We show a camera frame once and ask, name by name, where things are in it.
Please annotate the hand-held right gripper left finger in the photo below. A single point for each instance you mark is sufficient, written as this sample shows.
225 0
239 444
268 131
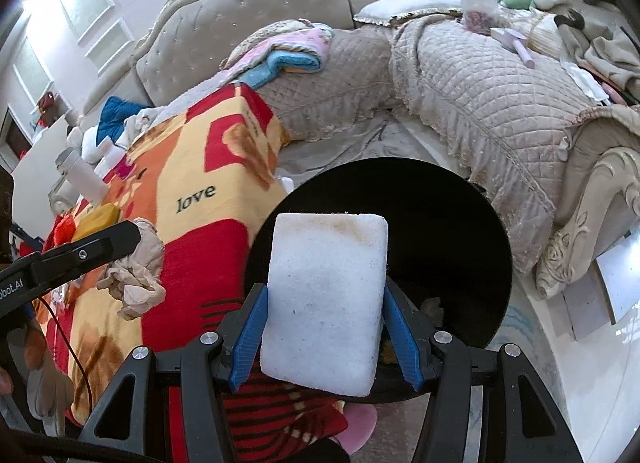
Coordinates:
250 338

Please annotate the white cloth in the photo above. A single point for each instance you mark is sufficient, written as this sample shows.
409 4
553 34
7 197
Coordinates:
140 125

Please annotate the beige patterned folded blanket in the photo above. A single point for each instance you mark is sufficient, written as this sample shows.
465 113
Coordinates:
260 35

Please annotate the red plastic bag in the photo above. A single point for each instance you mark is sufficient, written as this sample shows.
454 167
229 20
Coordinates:
62 230

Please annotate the yellow sponge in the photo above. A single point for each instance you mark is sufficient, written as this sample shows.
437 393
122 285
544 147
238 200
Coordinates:
100 220

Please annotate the clear bag of red fruit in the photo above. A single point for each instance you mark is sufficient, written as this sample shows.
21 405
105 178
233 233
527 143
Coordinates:
477 13

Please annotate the red decoration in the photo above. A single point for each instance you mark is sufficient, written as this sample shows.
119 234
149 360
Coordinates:
47 102

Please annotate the lilac brush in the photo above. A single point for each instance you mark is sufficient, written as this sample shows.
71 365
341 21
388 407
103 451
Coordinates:
510 37

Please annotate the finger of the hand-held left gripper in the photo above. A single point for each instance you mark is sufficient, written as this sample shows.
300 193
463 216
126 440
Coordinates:
100 243

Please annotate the blue folded towel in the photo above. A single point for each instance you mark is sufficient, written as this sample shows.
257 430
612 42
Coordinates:
295 59

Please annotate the blue cloth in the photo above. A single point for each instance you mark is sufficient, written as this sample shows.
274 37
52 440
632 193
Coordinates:
117 115

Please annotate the pink slipper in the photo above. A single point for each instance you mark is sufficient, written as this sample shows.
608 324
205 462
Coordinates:
357 425

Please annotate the pink floral folded blanket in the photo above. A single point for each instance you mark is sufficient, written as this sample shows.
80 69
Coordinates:
295 40

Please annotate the beige cloth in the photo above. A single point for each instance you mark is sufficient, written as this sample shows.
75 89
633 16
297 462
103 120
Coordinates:
142 273

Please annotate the orange red printed blanket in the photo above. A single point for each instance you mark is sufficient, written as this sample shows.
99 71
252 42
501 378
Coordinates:
200 223

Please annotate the white pink-label pill bottle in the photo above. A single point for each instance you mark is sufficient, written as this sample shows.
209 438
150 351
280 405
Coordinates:
111 158

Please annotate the white thermos bottle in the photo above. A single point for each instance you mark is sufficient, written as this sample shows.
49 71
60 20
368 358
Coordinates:
85 178

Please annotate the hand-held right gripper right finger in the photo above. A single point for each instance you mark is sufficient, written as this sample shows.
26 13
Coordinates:
400 338

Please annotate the black bin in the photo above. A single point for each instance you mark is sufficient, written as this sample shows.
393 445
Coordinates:
430 243

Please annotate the white trimmed pillow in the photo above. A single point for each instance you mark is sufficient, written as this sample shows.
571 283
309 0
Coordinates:
410 5

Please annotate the white foam block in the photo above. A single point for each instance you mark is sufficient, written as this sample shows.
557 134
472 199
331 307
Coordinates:
325 303

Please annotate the beige tufted sofa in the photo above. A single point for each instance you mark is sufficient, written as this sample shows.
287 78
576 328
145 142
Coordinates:
260 8

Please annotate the white board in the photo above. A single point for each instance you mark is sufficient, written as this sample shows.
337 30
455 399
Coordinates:
620 283

